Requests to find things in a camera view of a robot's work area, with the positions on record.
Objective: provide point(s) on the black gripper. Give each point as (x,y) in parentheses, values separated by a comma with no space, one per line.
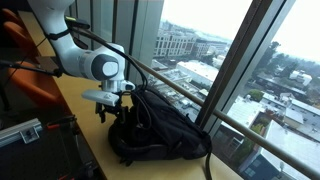
(113,108)

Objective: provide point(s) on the black North Face backpack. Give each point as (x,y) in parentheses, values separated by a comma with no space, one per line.
(166,133)

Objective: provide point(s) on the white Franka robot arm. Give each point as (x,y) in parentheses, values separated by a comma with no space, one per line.
(80,60)

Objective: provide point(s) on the large orange chair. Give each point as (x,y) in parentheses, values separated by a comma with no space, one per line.
(33,85)

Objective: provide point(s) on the grey metal window handrail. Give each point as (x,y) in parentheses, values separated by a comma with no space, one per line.
(233,123)

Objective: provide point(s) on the small orange chair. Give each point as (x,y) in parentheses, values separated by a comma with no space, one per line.
(18,35)

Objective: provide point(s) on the dark window mullion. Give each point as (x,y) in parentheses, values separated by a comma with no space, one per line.
(230,66)

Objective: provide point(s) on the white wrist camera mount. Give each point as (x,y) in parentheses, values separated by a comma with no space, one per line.
(100,97)

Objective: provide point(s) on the aluminium extrusion rail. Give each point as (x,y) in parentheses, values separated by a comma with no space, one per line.
(20,132)

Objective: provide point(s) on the black stereo camera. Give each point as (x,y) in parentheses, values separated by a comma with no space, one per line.
(78,22)

